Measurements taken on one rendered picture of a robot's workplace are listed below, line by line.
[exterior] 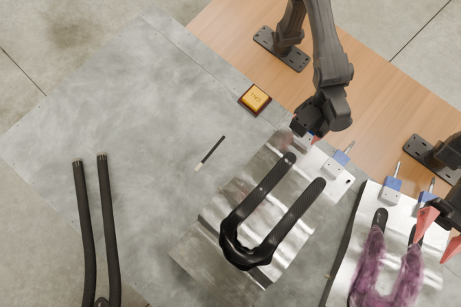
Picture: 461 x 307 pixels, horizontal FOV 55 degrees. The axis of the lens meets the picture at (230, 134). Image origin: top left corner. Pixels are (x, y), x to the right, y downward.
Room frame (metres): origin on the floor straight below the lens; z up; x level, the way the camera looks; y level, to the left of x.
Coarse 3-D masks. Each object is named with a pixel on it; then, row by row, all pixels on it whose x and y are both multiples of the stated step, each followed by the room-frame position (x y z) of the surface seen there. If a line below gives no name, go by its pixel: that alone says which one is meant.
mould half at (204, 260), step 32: (288, 128) 0.45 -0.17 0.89; (256, 160) 0.34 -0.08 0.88; (320, 160) 0.36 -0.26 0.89; (224, 192) 0.24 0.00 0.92; (288, 192) 0.26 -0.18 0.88; (256, 224) 0.16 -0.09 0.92; (192, 256) 0.06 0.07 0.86; (288, 256) 0.09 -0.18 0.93; (224, 288) -0.01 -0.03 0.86; (256, 288) 0.00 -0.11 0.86
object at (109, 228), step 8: (104, 152) 0.34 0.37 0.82; (104, 160) 0.31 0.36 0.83; (104, 168) 0.29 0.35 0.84; (104, 176) 0.26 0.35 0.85; (104, 184) 0.23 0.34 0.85; (104, 192) 0.21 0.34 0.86; (104, 200) 0.19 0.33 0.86; (104, 208) 0.17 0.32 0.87; (112, 208) 0.17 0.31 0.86; (104, 216) 0.14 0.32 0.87; (112, 216) 0.15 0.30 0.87; (104, 224) 0.12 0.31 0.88; (112, 224) 0.12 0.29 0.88; (104, 232) 0.10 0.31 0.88; (112, 232) 0.10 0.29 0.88; (112, 240) 0.08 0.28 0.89; (112, 248) 0.06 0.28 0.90; (112, 256) 0.04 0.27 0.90; (112, 264) 0.02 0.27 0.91; (112, 272) 0.00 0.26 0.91
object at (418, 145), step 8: (416, 136) 0.50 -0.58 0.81; (408, 144) 0.47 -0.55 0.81; (416, 144) 0.47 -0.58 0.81; (424, 144) 0.48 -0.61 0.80; (408, 152) 0.44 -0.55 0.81; (416, 152) 0.45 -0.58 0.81; (424, 152) 0.45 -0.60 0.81; (432, 152) 0.44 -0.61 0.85; (416, 160) 0.42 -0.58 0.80; (424, 160) 0.42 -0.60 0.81; (432, 160) 0.41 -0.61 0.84; (432, 168) 0.40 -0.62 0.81; (440, 168) 0.40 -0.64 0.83; (448, 168) 0.41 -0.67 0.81; (440, 176) 0.38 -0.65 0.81; (448, 176) 0.38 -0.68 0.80; (456, 176) 0.38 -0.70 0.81
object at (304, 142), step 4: (308, 132) 0.42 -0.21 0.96; (304, 136) 0.41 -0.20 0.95; (308, 136) 0.41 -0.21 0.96; (312, 136) 0.41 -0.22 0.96; (296, 140) 0.40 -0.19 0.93; (300, 140) 0.39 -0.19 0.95; (304, 140) 0.39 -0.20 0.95; (308, 140) 0.39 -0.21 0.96; (300, 144) 0.39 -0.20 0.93; (304, 144) 0.38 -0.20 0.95; (308, 144) 0.39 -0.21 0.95; (304, 148) 0.38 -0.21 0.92; (308, 148) 0.38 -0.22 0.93
